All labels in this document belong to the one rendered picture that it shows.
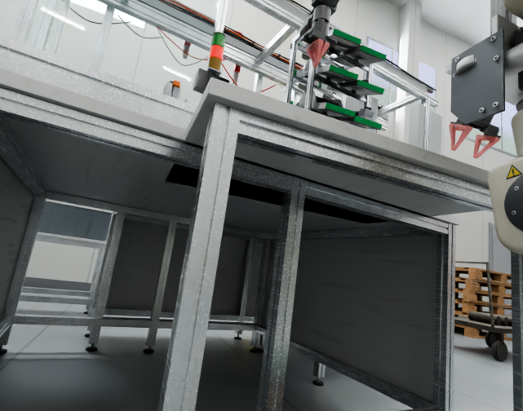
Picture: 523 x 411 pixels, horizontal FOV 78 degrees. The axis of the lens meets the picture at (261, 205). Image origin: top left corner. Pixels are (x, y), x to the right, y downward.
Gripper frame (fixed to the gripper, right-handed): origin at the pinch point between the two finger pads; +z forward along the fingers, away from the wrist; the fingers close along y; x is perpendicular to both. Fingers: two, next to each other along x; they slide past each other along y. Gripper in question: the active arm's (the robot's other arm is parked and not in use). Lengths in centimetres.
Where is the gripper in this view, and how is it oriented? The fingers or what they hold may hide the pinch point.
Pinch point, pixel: (315, 64)
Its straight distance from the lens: 115.5
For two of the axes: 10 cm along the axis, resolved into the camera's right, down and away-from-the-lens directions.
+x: 4.8, -0.7, -8.8
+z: -1.5, 9.8, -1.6
